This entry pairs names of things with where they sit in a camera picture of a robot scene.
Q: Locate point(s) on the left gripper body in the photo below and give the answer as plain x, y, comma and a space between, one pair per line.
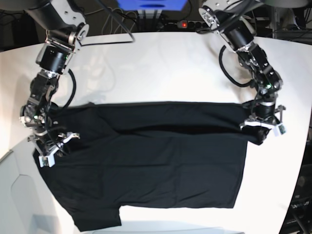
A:
263, 116

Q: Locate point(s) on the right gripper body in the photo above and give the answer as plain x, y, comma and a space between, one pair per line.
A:
49, 138

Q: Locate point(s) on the black T-shirt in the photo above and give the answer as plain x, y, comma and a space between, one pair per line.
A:
163, 155

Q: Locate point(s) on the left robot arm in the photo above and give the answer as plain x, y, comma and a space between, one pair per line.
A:
225, 17

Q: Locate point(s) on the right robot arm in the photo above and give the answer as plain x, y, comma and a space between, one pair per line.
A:
65, 27

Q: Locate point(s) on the black power strip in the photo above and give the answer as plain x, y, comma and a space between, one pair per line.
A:
188, 24

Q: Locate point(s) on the blue box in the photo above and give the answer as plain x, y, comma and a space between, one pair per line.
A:
171, 5

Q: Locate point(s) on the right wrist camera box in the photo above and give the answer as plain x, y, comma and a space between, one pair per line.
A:
46, 161

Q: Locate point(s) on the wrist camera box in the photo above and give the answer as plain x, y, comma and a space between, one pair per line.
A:
279, 129
46, 161

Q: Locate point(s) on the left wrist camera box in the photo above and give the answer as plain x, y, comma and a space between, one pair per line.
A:
279, 129

